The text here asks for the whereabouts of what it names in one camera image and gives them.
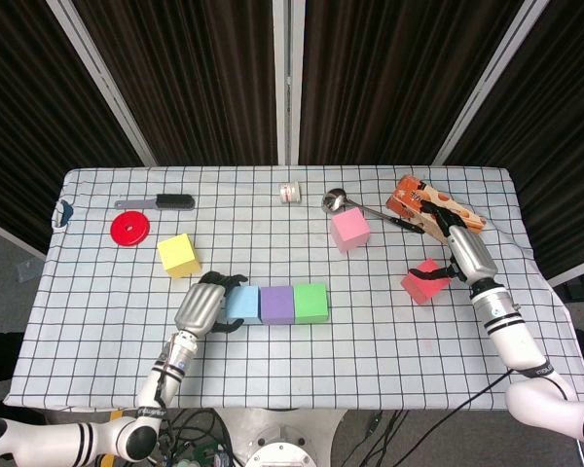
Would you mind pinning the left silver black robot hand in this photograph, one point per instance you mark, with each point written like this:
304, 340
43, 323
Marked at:
199, 309

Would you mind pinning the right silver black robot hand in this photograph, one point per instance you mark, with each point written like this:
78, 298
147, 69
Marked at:
472, 255

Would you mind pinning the blue foam cube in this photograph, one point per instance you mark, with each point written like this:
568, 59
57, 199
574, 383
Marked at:
245, 304

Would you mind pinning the yellow foam cube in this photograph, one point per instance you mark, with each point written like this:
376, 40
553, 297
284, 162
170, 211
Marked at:
177, 253

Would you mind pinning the purple foam cube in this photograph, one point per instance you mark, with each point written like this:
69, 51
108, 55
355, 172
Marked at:
277, 304

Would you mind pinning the green foam cube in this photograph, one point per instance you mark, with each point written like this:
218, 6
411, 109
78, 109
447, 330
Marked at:
311, 302

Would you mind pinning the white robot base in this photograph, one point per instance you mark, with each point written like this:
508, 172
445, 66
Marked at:
282, 447

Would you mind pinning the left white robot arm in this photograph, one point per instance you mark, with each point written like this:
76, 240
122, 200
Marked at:
170, 370

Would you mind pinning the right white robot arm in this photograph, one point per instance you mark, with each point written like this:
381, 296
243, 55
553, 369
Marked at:
506, 331

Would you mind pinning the red foam cube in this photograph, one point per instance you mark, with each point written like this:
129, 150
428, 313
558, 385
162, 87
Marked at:
426, 292

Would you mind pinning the orange biscuit box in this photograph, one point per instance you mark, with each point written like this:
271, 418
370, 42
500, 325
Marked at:
409, 194

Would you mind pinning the white black grid tablecloth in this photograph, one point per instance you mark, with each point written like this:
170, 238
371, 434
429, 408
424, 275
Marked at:
272, 365

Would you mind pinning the red round plastic disc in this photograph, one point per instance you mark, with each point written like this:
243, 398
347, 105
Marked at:
126, 236

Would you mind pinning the pink foam cube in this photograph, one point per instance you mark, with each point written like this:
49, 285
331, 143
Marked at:
349, 228

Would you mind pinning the yellow floor tape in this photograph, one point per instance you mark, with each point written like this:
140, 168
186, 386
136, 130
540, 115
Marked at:
114, 416

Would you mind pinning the small white jar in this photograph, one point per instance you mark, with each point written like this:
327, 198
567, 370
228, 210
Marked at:
290, 192

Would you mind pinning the blue table clip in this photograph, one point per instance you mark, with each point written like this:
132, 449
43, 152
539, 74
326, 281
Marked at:
67, 211

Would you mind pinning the black pleated curtain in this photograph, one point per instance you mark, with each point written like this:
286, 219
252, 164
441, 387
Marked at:
199, 73

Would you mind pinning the white floor frame bar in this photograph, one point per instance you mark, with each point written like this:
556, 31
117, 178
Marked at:
576, 274

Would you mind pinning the white slanted frame post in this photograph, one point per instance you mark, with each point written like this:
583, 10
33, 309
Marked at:
102, 82
491, 78

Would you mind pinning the white upright frame post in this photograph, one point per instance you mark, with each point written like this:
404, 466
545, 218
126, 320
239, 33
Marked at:
282, 73

